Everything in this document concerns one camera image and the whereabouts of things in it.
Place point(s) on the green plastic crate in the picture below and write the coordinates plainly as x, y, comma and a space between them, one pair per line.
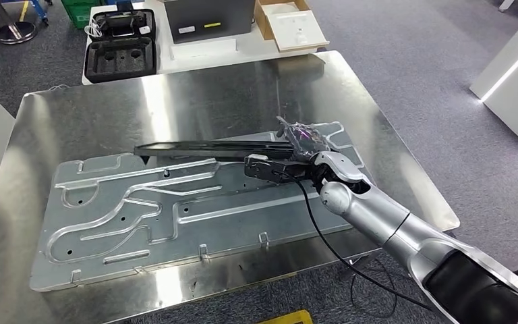
78, 15

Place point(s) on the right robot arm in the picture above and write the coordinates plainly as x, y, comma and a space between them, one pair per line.
375, 210

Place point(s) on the white table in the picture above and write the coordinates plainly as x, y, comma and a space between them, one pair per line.
241, 49

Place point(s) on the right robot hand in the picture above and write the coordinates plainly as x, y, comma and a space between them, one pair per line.
308, 141

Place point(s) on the stamped metal panel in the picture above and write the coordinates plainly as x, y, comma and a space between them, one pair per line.
241, 223

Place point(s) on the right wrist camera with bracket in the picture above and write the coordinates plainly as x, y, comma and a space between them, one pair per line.
268, 170

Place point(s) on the stainless steel workbench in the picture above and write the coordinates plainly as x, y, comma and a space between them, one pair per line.
196, 98

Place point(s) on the black plastic frame part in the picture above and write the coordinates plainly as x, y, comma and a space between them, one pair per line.
205, 150

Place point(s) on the chrome stanchion post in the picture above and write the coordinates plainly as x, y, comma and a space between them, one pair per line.
15, 31

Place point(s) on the cardboard box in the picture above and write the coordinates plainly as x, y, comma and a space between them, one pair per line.
259, 18

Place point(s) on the dark grey equipment box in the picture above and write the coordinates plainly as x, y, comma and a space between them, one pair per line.
210, 18

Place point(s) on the black foam-lined case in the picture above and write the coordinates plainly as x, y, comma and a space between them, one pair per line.
120, 71

